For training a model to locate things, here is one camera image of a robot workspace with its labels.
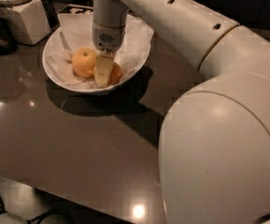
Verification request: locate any white square ceramic jar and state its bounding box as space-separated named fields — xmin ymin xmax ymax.
xmin=0 ymin=0 xmax=50 ymax=46

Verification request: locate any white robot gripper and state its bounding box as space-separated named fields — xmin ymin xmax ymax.
xmin=92 ymin=0 xmax=129 ymax=88

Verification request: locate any orange fruit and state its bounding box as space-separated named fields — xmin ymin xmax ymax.
xmin=107 ymin=63 xmax=122 ymax=86
xmin=72 ymin=47 xmax=97 ymax=78

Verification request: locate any black printed card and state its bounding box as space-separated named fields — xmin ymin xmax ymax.
xmin=58 ymin=4 xmax=93 ymax=14

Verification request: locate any white ceramic bowl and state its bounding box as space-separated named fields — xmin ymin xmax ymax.
xmin=41 ymin=12 xmax=155 ymax=97

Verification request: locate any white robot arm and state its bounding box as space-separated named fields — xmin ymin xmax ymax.
xmin=94 ymin=0 xmax=270 ymax=224

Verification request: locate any white paper napkin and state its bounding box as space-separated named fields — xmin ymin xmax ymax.
xmin=45 ymin=12 xmax=154 ymax=91

